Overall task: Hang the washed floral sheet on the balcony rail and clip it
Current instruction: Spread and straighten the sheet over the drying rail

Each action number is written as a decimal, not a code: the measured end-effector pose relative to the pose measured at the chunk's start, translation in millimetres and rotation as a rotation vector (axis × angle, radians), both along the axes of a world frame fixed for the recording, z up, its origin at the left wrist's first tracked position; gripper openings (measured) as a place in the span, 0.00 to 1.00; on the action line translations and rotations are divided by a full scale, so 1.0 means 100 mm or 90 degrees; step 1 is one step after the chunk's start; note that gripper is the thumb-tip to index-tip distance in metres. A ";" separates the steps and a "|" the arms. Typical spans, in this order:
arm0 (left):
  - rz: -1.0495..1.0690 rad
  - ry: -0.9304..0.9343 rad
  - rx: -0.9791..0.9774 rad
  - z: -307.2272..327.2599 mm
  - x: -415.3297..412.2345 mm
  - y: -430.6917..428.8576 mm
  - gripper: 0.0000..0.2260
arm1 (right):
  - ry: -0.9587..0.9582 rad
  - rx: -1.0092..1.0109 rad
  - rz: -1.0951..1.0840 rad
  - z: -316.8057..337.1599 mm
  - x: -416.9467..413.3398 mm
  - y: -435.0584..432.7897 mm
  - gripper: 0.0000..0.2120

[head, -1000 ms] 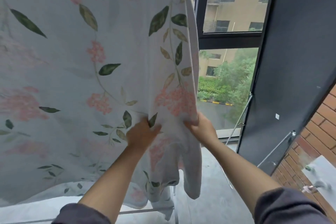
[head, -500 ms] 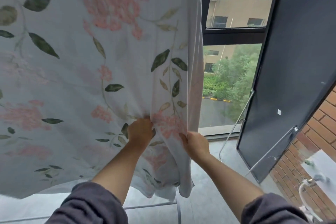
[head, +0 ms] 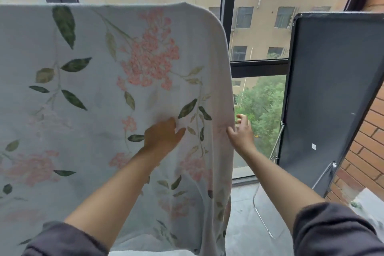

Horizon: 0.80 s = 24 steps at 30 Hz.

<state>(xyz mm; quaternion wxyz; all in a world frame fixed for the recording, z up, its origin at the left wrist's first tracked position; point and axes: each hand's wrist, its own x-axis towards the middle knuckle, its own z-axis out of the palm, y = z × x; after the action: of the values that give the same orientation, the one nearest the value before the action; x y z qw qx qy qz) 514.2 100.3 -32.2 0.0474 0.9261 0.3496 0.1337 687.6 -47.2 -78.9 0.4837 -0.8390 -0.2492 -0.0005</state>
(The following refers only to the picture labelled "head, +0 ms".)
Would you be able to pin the person's right hand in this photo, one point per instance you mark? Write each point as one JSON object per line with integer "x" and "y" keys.
{"x": 244, "y": 140}

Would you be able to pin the person's left hand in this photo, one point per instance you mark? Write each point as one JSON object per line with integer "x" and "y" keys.
{"x": 162, "y": 138}

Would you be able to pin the floral light blue bedsheet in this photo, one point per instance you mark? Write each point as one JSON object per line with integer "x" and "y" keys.
{"x": 90, "y": 114}

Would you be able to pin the person's left forearm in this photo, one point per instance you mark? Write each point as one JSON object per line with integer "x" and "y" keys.
{"x": 114, "y": 201}

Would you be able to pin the person's right forearm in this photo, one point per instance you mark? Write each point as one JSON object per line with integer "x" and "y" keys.
{"x": 279, "y": 183}

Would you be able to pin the person's dark right sleeve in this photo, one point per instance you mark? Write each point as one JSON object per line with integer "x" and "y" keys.
{"x": 336, "y": 231}

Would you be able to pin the person's dark sleeve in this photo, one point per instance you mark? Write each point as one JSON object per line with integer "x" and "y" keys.
{"x": 336, "y": 231}
{"x": 66, "y": 240}

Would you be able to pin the person's dark left sleeve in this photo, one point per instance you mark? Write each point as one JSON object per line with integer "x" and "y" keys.
{"x": 66, "y": 240}

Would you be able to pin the black flat panel board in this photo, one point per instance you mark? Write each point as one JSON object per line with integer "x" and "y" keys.
{"x": 330, "y": 84}

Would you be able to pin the long beige building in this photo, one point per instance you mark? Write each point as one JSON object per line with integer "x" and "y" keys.
{"x": 264, "y": 39}

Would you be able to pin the white wall mounting plate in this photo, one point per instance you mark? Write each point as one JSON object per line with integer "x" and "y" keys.
{"x": 369, "y": 204}

